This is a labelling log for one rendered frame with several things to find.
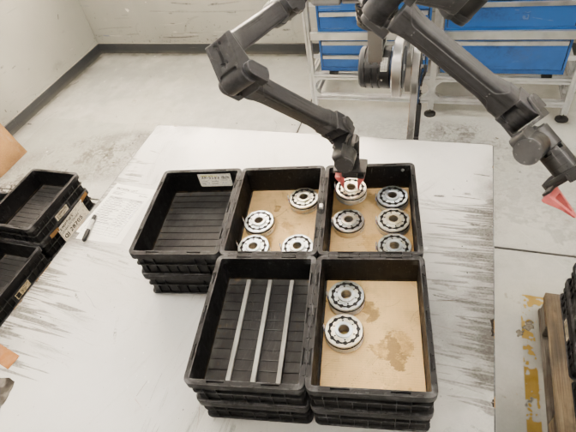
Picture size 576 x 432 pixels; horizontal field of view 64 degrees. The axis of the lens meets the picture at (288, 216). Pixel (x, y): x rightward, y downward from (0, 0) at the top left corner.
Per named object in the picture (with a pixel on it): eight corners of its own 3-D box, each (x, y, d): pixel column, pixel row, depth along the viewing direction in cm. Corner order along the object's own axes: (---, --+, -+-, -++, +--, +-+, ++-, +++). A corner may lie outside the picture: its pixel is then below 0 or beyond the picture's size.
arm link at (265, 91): (247, 53, 106) (217, 75, 113) (249, 74, 105) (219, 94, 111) (354, 114, 137) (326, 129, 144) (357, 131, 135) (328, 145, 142)
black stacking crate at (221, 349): (227, 279, 147) (219, 256, 139) (320, 279, 142) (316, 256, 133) (196, 402, 120) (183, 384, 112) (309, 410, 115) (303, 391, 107)
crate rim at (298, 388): (219, 259, 140) (218, 255, 139) (317, 260, 135) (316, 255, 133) (184, 387, 113) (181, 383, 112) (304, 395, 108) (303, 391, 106)
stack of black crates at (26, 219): (72, 225, 277) (33, 168, 245) (114, 231, 268) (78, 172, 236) (30, 278, 251) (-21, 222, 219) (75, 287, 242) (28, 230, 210)
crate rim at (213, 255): (166, 175, 173) (165, 170, 171) (243, 172, 167) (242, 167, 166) (129, 259, 146) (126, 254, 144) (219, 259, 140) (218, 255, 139)
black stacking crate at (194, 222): (175, 194, 180) (165, 171, 172) (249, 192, 174) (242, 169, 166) (141, 276, 153) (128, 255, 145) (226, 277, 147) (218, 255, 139)
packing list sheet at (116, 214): (113, 183, 208) (113, 182, 208) (158, 188, 201) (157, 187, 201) (71, 237, 187) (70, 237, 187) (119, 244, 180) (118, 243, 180)
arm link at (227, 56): (219, 30, 101) (191, 53, 108) (255, 82, 106) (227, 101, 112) (294, -20, 133) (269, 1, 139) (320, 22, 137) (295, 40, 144)
